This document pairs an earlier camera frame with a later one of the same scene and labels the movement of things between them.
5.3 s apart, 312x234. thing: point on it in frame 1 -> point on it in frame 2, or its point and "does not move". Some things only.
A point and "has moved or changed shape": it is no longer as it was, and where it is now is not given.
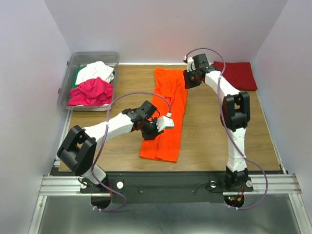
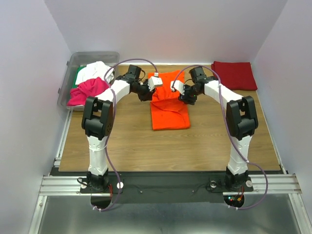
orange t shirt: [170, 99] has moved or changed shape
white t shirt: [94, 70] does not move
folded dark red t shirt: [240, 74] does not move
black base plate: [163, 187] does not move
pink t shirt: [93, 92] does not move
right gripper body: [190, 79] -> [190, 94]
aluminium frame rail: [283, 185] does not move
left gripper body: [149, 129] -> [142, 90]
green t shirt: [74, 86] does not move
